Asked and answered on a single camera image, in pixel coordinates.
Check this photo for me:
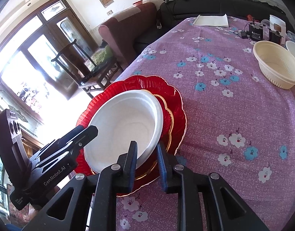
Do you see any gold-rimmed red plate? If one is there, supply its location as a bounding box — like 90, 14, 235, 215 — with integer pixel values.
90, 89, 175, 182

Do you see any white foam plate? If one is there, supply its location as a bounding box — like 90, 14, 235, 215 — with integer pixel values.
83, 89, 164, 174

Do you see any red wedding plate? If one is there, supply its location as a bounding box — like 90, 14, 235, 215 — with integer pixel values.
74, 75, 187, 192

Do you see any small cream plastic bowl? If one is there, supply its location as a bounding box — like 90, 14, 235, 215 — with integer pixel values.
253, 41, 295, 90

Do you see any purple floral tablecloth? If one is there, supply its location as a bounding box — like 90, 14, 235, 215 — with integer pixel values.
119, 17, 295, 230

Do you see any dark wooden chair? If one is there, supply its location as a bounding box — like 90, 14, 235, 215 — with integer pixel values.
51, 40, 123, 98

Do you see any brown armchair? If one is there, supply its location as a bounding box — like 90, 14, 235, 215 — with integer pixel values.
98, 2, 157, 68

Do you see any white folded paper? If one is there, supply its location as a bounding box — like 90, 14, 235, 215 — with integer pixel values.
193, 14, 229, 28

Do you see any white plastic jar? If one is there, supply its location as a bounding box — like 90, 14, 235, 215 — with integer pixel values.
269, 15, 286, 45

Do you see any black sofa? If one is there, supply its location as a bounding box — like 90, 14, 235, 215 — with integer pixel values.
133, 0, 293, 54

